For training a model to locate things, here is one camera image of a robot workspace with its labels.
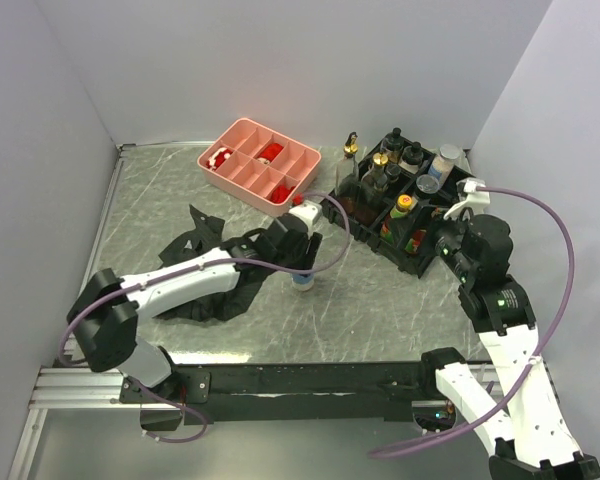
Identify red santa sock left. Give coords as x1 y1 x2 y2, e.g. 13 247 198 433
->
206 147 233 170

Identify white salt bottle black cap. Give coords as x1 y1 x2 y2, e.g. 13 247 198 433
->
399 142 424 174

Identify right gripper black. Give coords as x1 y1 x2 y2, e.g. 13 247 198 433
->
386 200 477 282

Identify blue label jar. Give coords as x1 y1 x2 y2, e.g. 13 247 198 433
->
291 274 315 292

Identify black base beam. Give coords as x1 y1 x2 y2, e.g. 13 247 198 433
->
120 355 444 432

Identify black compartment bin rack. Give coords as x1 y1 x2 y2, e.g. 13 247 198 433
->
321 128 469 277

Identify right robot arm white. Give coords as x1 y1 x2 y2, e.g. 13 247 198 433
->
417 209 600 479

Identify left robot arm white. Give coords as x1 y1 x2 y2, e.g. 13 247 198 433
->
68 213 319 402

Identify brown spice bottle black cap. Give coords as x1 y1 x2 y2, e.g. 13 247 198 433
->
380 127 405 164

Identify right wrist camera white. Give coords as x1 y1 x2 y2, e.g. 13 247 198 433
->
443 177 490 220

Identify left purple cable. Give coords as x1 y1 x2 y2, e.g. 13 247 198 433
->
58 190 352 445

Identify red santa sock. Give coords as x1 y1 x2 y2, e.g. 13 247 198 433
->
206 147 233 170
256 142 284 165

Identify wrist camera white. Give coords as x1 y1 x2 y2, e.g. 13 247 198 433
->
289 194 322 235
443 177 490 220

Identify pink divided organizer tray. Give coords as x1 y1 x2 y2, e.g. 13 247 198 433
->
197 118 321 216

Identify blue label white granule bottle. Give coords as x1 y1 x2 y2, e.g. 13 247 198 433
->
428 144 463 186

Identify red sock front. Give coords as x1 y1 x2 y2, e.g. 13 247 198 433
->
269 184 295 205

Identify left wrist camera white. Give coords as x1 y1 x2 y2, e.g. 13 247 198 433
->
289 194 322 235

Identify aluminium rail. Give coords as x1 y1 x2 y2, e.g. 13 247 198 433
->
479 362 561 406
27 364 131 411

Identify clear lid seasoning jar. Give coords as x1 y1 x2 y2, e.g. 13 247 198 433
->
414 174 440 202

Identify black cloth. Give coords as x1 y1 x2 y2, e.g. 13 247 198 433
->
158 205 266 322

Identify sauce bottle yellow cap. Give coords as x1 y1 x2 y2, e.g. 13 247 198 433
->
380 194 417 246
404 229 426 255

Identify left aluminium rail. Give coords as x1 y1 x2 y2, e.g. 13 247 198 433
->
27 364 131 411

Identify red santa sock middle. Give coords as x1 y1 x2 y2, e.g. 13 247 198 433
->
256 142 284 165

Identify glass oil bottle gold spout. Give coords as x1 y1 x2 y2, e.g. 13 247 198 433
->
355 153 388 226

